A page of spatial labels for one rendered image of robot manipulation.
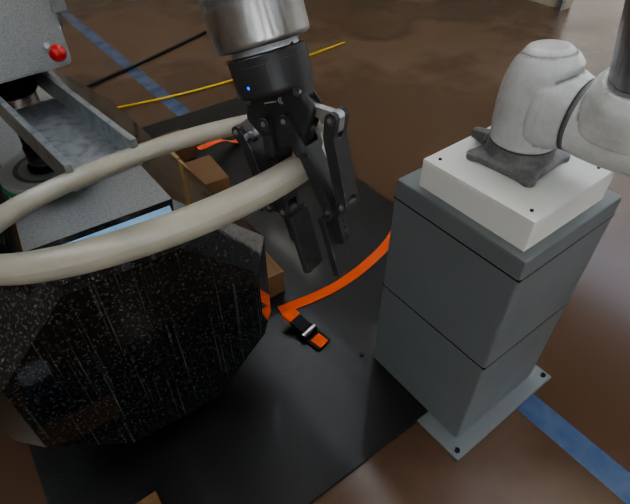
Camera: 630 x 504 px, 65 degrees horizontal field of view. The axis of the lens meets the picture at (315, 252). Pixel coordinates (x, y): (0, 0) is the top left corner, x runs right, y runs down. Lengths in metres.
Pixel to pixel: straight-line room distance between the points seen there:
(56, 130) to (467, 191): 0.87
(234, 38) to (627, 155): 0.84
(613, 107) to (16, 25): 1.10
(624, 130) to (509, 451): 1.09
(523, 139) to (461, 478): 1.03
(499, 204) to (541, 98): 0.23
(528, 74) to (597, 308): 1.36
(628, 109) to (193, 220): 0.83
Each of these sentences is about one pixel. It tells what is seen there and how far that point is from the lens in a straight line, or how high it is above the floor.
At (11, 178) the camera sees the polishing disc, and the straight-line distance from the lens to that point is 1.37.
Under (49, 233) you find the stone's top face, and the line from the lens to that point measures 1.25.
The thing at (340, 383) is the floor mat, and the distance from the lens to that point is 1.81.
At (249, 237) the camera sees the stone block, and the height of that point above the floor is 0.62.
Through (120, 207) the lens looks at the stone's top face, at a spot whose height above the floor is 0.82.
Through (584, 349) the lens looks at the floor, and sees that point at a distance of 2.16.
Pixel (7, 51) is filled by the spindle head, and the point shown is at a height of 1.18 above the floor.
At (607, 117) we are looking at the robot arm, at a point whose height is 1.11.
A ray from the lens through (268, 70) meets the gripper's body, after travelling 0.46.
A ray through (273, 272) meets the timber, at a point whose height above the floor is 0.14.
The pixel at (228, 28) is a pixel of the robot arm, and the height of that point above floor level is 1.40.
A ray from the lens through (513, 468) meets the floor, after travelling 1.80.
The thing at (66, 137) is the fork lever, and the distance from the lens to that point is 1.04.
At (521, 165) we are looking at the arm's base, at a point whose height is 0.91.
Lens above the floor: 1.55
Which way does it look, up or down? 43 degrees down
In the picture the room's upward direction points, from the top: straight up
